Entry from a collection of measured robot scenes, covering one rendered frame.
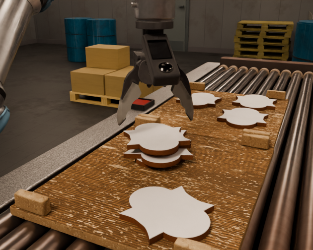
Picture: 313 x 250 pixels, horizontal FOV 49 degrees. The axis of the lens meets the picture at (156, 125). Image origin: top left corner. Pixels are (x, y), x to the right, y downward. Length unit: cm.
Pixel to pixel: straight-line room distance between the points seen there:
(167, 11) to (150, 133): 24
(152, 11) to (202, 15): 770
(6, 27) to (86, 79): 339
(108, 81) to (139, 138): 343
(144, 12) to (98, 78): 355
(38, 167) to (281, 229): 48
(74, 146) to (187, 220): 41
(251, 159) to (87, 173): 33
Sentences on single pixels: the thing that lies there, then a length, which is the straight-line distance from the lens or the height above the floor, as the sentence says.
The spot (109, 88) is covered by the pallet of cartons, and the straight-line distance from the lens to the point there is 412.
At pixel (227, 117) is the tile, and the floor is 95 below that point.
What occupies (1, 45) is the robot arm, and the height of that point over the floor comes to 114.
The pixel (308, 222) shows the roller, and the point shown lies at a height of 92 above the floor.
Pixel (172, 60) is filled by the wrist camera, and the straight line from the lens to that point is 59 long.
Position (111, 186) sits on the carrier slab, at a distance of 61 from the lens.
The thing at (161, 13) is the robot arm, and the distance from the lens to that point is 63.
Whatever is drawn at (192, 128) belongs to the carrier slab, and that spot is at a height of 94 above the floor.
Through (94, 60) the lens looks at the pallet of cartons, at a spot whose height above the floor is 48.
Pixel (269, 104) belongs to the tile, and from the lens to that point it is 107.
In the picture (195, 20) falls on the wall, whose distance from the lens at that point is 837.
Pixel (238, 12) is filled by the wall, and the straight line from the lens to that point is 816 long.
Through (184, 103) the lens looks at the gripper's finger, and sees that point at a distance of 68.
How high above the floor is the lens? 125
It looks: 21 degrees down
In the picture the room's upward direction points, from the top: straight up
